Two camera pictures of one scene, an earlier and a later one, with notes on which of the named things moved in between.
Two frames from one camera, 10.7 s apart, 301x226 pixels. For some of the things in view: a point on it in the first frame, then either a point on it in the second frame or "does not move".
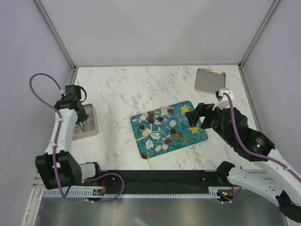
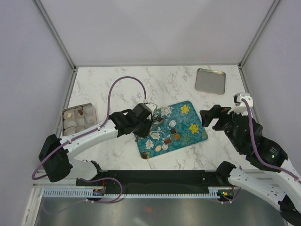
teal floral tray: [165, 129] does not move
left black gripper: [83, 117] to [144, 133]
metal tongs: [82, 125] to [156, 119]
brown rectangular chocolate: [168, 141] does not move
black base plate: [161, 181] does not move
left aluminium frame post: [54, 33] does not move
